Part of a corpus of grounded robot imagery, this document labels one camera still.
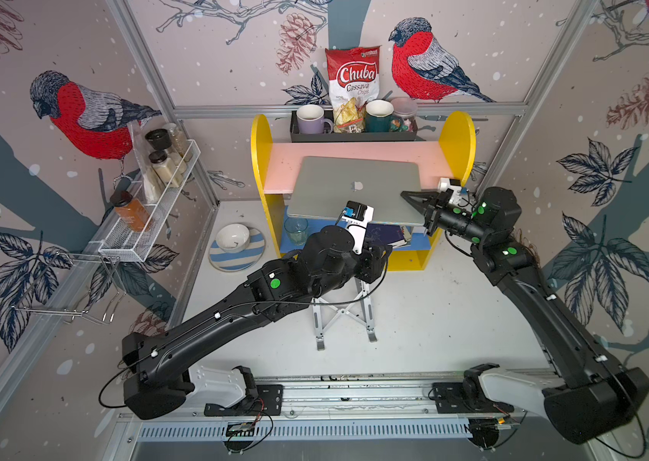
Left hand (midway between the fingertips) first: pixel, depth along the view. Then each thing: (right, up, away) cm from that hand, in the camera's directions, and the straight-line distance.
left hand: (389, 241), depth 58 cm
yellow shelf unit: (+13, -4, +31) cm, 34 cm away
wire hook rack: (-63, -9, -1) cm, 64 cm away
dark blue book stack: (+8, 0, +30) cm, 31 cm away
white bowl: (-50, -2, +48) cm, 69 cm away
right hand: (+3, +10, +5) cm, 12 cm away
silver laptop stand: (-14, -25, +30) cm, 41 cm away
